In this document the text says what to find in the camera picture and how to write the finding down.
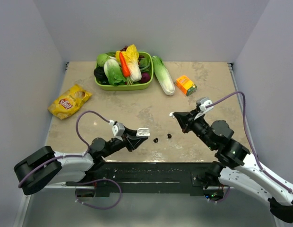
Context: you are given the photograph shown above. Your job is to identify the napa cabbage on table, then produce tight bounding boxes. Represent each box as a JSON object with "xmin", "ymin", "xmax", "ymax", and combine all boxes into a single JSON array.
[{"xmin": 152, "ymin": 55, "xmax": 175, "ymax": 96}]

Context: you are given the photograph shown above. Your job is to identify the green white bok choy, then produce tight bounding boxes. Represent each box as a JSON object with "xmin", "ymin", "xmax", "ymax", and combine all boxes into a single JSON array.
[{"xmin": 103, "ymin": 59, "xmax": 126, "ymax": 86}]

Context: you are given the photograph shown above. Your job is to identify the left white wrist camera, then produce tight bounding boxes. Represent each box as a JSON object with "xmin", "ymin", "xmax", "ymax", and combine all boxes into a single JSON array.
[{"xmin": 109, "ymin": 120, "xmax": 125, "ymax": 137}]

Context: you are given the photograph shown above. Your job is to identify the purple onion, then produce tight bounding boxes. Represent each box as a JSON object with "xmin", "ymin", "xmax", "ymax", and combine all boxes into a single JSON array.
[{"xmin": 139, "ymin": 72, "xmax": 151, "ymax": 84}]

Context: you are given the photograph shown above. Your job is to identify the aluminium frame rail right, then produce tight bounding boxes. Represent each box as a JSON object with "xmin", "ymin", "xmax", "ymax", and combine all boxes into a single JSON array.
[{"xmin": 227, "ymin": 62, "xmax": 256, "ymax": 152}]

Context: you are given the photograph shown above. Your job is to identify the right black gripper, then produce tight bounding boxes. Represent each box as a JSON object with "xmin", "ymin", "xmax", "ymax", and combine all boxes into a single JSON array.
[{"xmin": 173, "ymin": 107, "xmax": 215, "ymax": 149}]

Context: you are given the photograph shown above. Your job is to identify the yellow Lays chips bag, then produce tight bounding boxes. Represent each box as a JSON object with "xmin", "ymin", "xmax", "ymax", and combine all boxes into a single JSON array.
[{"xmin": 48, "ymin": 84, "xmax": 92, "ymax": 120}]

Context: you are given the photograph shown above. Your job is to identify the yellow white cabbage in tray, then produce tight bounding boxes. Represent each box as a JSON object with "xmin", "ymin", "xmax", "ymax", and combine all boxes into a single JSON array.
[{"xmin": 115, "ymin": 44, "xmax": 142, "ymax": 82}]

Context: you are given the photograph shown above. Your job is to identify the dark red grapes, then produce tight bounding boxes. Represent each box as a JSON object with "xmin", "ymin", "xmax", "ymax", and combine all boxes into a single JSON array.
[{"xmin": 121, "ymin": 46, "xmax": 128, "ymax": 52}]

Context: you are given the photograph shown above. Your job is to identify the black round vegetable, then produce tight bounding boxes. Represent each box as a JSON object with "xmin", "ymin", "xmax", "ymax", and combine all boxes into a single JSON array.
[{"xmin": 94, "ymin": 67, "xmax": 107, "ymax": 81}]

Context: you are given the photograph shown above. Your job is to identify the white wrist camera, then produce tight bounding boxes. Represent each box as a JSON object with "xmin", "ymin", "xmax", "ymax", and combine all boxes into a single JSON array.
[
  {"xmin": 109, "ymin": 120, "xmax": 125, "ymax": 137},
  {"xmin": 194, "ymin": 97, "xmax": 214, "ymax": 120}
]

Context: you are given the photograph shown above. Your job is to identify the green plastic vegetable tray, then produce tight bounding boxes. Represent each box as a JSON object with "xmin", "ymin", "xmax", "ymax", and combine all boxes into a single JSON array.
[{"xmin": 94, "ymin": 52, "xmax": 154, "ymax": 91}]

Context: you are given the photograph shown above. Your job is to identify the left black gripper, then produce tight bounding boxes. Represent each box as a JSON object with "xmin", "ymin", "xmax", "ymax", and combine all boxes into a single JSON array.
[{"xmin": 102, "ymin": 126, "xmax": 147, "ymax": 158}]

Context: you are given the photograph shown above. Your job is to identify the white earbud charging case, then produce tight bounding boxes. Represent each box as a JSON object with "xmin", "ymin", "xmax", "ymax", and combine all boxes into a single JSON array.
[{"xmin": 136, "ymin": 128, "xmax": 151, "ymax": 137}]

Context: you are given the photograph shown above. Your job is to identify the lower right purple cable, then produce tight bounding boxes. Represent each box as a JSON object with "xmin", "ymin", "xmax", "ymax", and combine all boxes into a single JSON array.
[{"xmin": 207, "ymin": 185, "xmax": 231, "ymax": 204}]

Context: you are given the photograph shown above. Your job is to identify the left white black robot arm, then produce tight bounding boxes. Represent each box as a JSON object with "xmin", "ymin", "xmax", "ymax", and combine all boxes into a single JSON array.
[{"xmin": 14, "ymin": 125, "xmax": 150, "ymax": 195}]

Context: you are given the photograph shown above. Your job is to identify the orange toy carrot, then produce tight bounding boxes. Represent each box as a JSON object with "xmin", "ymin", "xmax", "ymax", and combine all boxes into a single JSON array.
[{"xmin": 119, "ymin": 52, "xmax": 131, "ymax": 78}]

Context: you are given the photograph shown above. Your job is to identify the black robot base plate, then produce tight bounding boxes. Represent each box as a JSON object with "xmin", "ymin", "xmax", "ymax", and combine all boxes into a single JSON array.
[{"xmin": 65, "ymin": 160, "xmax": 232, "ymax": 197}]

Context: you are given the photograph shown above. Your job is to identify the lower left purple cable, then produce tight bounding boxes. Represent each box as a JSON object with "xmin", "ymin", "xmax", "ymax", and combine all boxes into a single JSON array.
[{"xmin": 74, "ymin": 177, "xmax": 122, "ymax": 210}]

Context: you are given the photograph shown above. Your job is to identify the green round vegetable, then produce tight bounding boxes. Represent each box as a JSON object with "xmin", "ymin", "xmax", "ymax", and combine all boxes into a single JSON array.
[{"xmin": 96, "ymin": 53, "xmax": 111, "ymax": 67}]

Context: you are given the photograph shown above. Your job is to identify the orange juice carton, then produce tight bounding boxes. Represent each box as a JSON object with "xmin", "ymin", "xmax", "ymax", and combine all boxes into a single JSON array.
[{"xmin": 175, "ymin": 75, "xmax": 197, "ymax": 96}]

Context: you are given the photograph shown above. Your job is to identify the dark green leafy vegetable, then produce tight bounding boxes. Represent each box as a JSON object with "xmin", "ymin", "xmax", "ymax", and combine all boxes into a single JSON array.
[{"xmin": 138, "ymin": 57, "xmax": 151, "ymax": 72}]

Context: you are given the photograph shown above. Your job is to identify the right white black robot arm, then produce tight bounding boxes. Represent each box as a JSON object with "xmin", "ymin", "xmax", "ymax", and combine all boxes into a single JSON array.
[{"xmin": 170, "ymin": 110, "xmax": 293, "ymax": 223}]

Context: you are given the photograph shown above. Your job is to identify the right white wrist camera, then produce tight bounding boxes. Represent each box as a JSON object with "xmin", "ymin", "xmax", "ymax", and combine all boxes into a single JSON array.
[{"xmin": 194, "ymin": 97, "xmax": 214, "ymax": 120}]

